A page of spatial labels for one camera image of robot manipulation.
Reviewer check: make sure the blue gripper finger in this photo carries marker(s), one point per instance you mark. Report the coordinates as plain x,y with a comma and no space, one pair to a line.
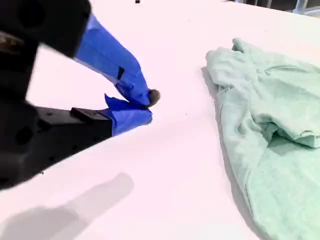
107,55
130,117

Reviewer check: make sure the pale green T-shirt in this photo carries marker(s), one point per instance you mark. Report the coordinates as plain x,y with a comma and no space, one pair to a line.
262,100

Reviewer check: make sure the metal table clamp tube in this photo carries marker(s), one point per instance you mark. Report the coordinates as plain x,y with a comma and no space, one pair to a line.
297,7

